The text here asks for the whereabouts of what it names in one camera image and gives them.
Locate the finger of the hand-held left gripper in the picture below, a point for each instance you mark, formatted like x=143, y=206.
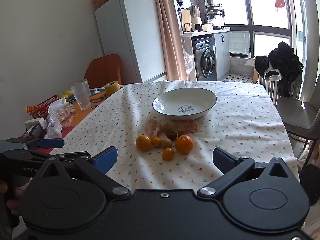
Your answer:
x=50, y=155
x=51, y=143

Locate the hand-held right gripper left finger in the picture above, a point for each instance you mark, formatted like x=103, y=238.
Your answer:
x=106, y=158

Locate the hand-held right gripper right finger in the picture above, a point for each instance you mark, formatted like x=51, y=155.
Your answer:
x=221, y=158

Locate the orange tangerine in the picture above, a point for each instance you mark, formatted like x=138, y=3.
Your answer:
x=143, y=143
x=184, y=144

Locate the small orange kumquat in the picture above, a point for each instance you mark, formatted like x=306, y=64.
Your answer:
x=156, y=142
x=168, y=154

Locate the white bowl with blue rim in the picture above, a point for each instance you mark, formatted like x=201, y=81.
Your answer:
x=185, y=102

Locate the person's left hand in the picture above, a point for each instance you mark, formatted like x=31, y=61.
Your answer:
x=21, y=190

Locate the white power adapter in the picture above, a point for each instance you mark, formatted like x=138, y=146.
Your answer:
x=35, y=127

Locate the crumpled clear plastic wrap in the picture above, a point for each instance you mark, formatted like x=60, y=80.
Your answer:
x=58, y=116

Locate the red snack packet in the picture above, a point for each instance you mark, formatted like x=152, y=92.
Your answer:
x=36, y=108

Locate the red plastic basket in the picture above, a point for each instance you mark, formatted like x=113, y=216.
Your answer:
x=41, y=105

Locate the reddish small fruit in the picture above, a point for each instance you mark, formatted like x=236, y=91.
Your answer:
x=182, y=133

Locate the yellow-green fruit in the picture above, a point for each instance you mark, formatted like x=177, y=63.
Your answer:
x=67, y=94

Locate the dark red-brown small fruit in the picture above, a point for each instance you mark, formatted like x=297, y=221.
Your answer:
x=172, y=135

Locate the clear glass tumbler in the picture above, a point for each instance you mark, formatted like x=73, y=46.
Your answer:
x=81, y=96

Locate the green-brown kiwi berry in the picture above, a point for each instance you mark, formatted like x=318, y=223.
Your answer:
x=166, y=143

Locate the orange printed table mat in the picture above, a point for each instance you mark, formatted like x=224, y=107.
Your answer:
x=97, y=100

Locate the brown kiwi berry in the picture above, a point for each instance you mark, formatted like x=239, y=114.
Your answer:
x=167, y=128

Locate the yellow tape roll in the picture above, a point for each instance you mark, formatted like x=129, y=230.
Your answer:
x=111, y=89

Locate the grey chair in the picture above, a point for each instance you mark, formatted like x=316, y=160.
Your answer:
x=297, y=115

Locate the orange chair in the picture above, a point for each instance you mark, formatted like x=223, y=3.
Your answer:
x=103, y=70

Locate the cardboard box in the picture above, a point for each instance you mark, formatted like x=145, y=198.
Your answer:
x=255, y=70

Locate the silver washing machine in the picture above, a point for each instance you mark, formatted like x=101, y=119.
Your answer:
x=206, y=60

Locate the clear plastic bag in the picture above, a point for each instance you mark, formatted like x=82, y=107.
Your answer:
x=189, y=61

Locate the white kitchen cabinet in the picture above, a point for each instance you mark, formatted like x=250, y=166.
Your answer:
x=222, y=55

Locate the black clothing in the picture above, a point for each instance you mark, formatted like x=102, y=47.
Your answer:
x=285, y=62

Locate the white refrigerator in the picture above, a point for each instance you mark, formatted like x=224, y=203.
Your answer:
x=130, y=37

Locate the pink curtain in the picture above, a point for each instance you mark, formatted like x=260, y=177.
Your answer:
x=172, y=42

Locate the white kitchen countertop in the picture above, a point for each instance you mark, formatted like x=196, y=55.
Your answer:
x=200, y=33

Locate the cream box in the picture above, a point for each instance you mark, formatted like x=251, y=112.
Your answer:
x=207, y=27

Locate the dark small box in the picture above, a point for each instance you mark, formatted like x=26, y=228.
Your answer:
x=198, y=27

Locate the white utensil holder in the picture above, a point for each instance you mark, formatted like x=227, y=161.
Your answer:
x=196, y=20

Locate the wooden cutting board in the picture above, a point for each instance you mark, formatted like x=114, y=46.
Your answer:
x=186, y=17

